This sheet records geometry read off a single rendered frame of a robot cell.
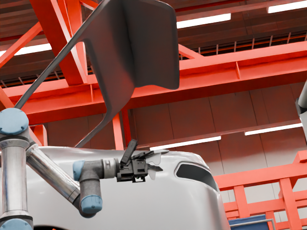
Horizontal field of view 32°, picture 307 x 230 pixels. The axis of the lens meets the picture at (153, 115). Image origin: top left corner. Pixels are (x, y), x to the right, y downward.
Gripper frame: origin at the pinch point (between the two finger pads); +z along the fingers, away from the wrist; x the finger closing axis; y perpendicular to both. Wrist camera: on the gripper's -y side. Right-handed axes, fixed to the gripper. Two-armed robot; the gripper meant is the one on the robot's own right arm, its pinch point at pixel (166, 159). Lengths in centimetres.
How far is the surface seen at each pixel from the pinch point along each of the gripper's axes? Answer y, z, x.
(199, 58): -266, 129, -268
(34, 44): -395, -47, -387
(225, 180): -271, 247, -597
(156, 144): -451, 188, -777
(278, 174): -266, 333, -576
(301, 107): 39, 7, 91
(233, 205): -232, 254, -606
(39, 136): -205, -47, -313
